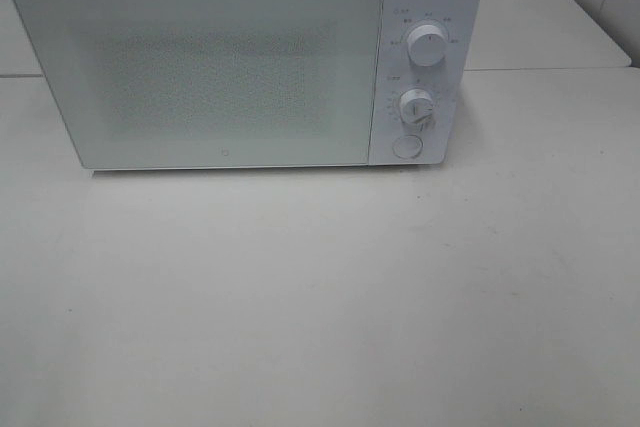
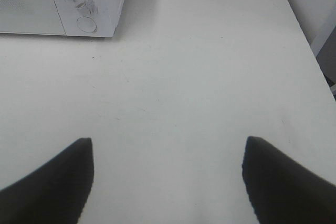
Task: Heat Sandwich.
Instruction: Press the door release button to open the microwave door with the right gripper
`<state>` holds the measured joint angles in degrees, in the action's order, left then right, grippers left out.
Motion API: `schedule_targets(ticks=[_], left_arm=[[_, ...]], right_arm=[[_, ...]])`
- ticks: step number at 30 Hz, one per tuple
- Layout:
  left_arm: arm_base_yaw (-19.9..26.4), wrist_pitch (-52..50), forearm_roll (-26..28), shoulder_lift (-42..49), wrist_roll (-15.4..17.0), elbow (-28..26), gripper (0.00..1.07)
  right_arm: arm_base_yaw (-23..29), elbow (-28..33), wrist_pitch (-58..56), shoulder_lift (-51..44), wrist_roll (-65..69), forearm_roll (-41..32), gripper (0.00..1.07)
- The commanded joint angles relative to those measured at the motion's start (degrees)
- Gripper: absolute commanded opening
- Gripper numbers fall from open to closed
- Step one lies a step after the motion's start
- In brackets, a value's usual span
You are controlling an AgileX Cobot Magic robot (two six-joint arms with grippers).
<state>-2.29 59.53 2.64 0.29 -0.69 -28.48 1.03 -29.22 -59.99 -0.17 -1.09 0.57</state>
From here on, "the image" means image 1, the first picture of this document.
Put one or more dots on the white microwave oven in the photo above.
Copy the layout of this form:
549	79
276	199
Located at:
395	74

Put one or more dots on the white microwave door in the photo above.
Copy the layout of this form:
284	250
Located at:
167	84

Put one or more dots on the white microwave knob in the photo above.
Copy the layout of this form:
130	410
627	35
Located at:
427	44
416	107

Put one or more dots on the round microwave door button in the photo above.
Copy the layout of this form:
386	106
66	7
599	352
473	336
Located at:
407	147

